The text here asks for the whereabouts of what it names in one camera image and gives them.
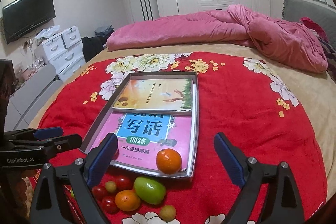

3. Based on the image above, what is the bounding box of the cherry tomato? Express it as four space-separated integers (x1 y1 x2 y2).
114 176 133 191
92 185 108 201
101 196 118 214

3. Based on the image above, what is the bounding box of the cherry tomato front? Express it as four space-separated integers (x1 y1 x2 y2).
101 196 118 214

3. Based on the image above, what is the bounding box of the cherry tomato top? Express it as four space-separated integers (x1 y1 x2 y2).
114 176 133 191

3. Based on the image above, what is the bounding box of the orange mandarin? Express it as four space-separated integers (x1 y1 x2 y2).
112 149 119 160
156 148 182 174
114 189 141 212

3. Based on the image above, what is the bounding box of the small brown longan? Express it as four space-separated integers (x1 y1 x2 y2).
159 205 177 222
105 181 117 193

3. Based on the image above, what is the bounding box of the grey shallow box tray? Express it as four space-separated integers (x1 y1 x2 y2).
80 71 199 179

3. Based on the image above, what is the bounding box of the pink Chinese workbook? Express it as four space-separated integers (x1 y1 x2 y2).
89 113 192 170

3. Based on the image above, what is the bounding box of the white drawer cabinet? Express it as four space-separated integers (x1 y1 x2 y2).
34 26 85 82

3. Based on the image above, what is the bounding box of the black bag on floor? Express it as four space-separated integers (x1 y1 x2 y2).
81 36 105 63

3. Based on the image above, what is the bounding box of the red floral blanket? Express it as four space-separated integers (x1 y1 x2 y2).
37 52 327 223

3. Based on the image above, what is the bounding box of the sunflower cover book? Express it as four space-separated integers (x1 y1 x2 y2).
113 78 193 113

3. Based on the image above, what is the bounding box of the stool with folded clothes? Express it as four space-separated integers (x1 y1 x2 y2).
94 26 114 39

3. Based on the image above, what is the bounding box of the striped pillow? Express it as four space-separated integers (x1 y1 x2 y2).
318 38 336 82

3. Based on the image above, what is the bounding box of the dark red pillow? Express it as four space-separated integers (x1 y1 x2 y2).
300 17 329 42

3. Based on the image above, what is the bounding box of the pink duvet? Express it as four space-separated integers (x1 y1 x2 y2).
107 5 328 73

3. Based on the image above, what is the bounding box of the grey headboard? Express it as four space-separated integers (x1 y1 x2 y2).
282 0 336 48

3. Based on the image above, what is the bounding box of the black wall television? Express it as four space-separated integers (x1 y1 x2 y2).
2 0 56 44

